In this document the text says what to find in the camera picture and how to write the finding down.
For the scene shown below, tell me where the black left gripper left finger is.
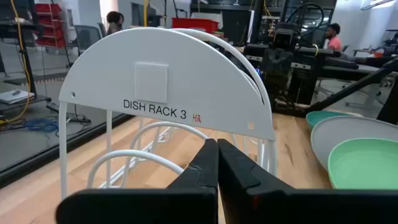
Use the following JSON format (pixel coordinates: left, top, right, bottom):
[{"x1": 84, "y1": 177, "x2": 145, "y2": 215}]
[{"x1": 55, "y1": 138, "x2": 219, "y2": 224}]

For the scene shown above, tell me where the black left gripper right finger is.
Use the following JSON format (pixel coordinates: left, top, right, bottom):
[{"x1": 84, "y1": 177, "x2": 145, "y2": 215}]
[{"x1": 217, "y1": 138, "x2": 398, "y2": 224}]

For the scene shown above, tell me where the gray round plate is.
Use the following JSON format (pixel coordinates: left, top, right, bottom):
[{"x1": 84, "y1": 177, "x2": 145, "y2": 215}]
[{"x1": 310, "y1": 116, "x2": 398, "y2": 170}]

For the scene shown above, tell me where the light green round plate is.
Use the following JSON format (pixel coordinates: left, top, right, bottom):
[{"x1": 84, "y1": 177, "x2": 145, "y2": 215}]
[{"x1": 328, "y1": 138, "x2": 398, "y2": 190}]

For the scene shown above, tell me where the black metal shelving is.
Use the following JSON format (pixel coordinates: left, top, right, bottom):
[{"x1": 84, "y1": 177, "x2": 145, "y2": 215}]
[{"x1": 189, "y1": 0, "x2": 336, "y2": 47}]

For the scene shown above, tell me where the teal round plate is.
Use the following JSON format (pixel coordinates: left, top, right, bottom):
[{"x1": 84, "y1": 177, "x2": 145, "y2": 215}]
[{"x1": 306, "y1": 110, "x2": 363, "y2": 131}]

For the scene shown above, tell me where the person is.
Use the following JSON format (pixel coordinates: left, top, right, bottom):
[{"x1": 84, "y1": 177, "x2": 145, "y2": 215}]
[
  {"x1": 325, "y1": 22, "x2": 343, "y2": 52},
  {"x1": 105, "y1": 11, "x2": 125, "y2": 35}
]

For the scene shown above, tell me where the black workbench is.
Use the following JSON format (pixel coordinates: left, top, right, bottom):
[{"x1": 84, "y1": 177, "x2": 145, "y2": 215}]
[{"x1": 317, "y1": 48, "x2": 398, "y2": 82}]

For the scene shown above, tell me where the red plastic bin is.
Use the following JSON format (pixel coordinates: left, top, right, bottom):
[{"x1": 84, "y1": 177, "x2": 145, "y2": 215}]
[{"x1": 171, "y1": 17, "x2": 220, "y2": 34}]

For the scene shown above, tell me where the black power strip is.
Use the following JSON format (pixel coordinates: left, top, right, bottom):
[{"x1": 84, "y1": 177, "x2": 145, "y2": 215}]
[{"x1": 45, "y1": 101, "x2": 93, "y2": 124}]

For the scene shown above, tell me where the gray office chair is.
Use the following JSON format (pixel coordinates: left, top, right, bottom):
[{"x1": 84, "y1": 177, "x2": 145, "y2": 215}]
[{"x1": 73, "y1": 24, "x2": 103, "y2": 54}]

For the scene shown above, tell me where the red bin shelving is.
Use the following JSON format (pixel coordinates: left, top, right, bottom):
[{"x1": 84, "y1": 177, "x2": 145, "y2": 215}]
[{"x1": 35, "y1": 2, "x2": 67, "y2": 49}]

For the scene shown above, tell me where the black standing desk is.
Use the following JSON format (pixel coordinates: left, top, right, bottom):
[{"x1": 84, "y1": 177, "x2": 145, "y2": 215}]
[{"x1": 0, "y1": 0, "x2": 52, "y2": 108}]

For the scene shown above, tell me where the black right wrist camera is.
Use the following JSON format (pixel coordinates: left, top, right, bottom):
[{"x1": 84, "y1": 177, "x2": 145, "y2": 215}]
[{"x1": 272, "y1": 28, "x2": 298, "y2": 50}]

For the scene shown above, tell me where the white wire dish rack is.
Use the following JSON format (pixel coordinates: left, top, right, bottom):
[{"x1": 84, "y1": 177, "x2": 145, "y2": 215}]
[{"x1": 58, "y1": 27, "x2": 277, "y2": 200}]

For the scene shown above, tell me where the yellow hanging cable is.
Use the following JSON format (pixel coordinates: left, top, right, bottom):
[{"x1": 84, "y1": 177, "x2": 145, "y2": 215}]
[
  {"x1": 0, "y1": 0, "x2": 31, "y2": 124},
  {"x1": 143, "y1": 0, "x2": 150, "y2": 27}
]

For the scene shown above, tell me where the blue floor cable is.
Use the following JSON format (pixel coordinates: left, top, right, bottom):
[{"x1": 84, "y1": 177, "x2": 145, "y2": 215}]
[{"x1": 24, "y1": 117, "x2": 60, "y2": 133}]

